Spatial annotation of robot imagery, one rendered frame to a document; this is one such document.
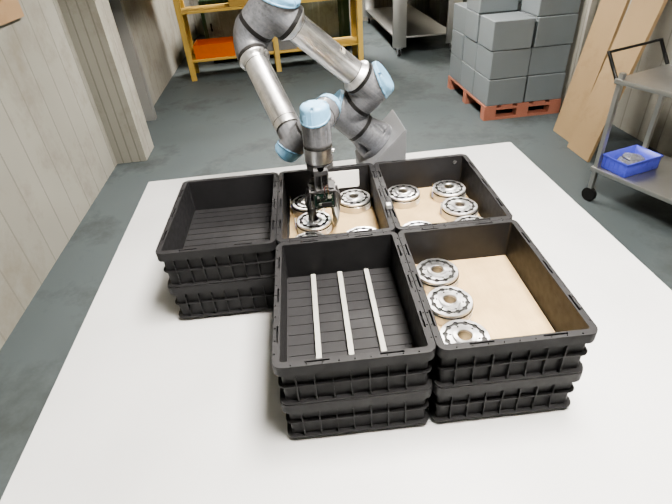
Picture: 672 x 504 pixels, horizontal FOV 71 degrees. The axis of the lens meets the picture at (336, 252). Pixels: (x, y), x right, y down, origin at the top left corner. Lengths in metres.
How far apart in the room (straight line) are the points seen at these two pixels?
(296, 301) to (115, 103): 3.27
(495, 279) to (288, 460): 0.63
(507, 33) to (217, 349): 3.67
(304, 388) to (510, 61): 3.85
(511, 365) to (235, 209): 0.96
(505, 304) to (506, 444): 0.30
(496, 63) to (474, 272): 3.32
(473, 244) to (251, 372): 0.64
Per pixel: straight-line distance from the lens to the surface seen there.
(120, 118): 4.24
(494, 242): 1.25
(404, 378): 0.93
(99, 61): 4.14
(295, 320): 1.08
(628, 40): 3.87
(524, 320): 1.11
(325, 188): 1.25
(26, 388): 2.50
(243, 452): 1.05
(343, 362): 0.85
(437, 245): 1.21
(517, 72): 4.51
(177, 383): 1.21
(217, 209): 1.56
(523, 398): 1.07
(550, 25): 4.53
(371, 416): 1.00
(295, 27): 1.52
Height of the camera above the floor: 1.57
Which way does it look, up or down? 36 degrees down
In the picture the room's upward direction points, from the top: 5 degrees counter-clockwise
